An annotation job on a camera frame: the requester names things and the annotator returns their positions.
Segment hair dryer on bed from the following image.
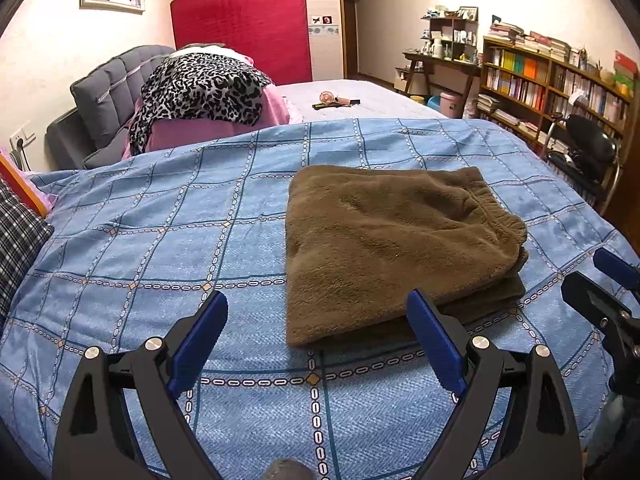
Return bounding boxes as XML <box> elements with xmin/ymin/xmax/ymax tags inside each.
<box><xmin>312</xmin><ymin>91</ymin><xmax>361</xmax><ymax>110</ymax></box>

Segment black office chair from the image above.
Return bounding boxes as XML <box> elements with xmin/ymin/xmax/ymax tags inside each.
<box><xmin>541</xmin><ymin>113</ymin><xmax>622</xmax><ymax>216</ymax></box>

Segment white bed sheet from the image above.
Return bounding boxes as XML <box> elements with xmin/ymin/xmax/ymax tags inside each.
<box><xmin>278</xmin><ymin>79</ymin><xmax>446</xmax><ymax>122</ymax></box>

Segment brown fleece pants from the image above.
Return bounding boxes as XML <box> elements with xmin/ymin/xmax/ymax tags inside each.
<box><xmin>285</xmin><ymin>165</ymin><xmax>528</xmax><ymax>347</ymax></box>

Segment dark plaid pillow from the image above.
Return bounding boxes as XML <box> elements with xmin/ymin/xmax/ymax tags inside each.
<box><xmin>0</xmin><ymin>180</ymin><xmax>54</xmax><ymax>327</ymax></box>

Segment orange edged pillow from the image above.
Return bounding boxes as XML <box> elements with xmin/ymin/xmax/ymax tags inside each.
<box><xmin>0</xmin><ymin>150</ymin><xmax>58</xmax><ymax>218</ymax></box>

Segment small wooden desk shelf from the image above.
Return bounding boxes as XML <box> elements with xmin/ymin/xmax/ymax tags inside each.
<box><xmin>421</xmin><ymin>6</ymin><xmax>480</xmax><ymax>63</ymax></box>

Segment grey tufted headboard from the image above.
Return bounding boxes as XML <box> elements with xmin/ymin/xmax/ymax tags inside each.
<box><xmin>44</xmin><ymin>44</ymin><xmax>175</xmax><ymax>170</ymax></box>

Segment wooden bookshelf with books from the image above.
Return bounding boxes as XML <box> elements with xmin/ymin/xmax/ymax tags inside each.
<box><xmin>477</xmin><ymin>16</ymin><xmax>639</xmax><ymax>156</ymax></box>

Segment pink plastic bin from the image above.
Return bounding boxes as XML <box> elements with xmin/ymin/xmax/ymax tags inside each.
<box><xmin>427</xmin><ymin>92</ymin><xmax>459</xmax><ymax>118</ymax></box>

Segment pink folded quilt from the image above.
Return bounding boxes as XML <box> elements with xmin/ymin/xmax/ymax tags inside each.
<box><xmin>120</xmin><ymin>43</ymin><xmax>292</xmax><ymax>158</ymax></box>

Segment white wall socket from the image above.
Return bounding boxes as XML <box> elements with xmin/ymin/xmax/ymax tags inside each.
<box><xmin>9</xmin><ymin>122</ymin><xmax>37</xmax><ymax>151</ymax></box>

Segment leopard print blanket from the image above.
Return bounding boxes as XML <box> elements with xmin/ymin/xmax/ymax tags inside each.
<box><xmin>129</xmin><ymin>50</ymin><xmax>272</xmax><ymax>156</ymax></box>

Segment right hand green glove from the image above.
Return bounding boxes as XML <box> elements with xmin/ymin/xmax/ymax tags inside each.
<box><xmin>584</xmin><ymin>392</ymin><xmax>639</xmax><ymax>479</ymax></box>

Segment wooden desk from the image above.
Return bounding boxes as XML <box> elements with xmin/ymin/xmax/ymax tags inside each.
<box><xmin>402</xmin><ymin>51</ymin><xmax>480</xmax><ymax>118</ymax></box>

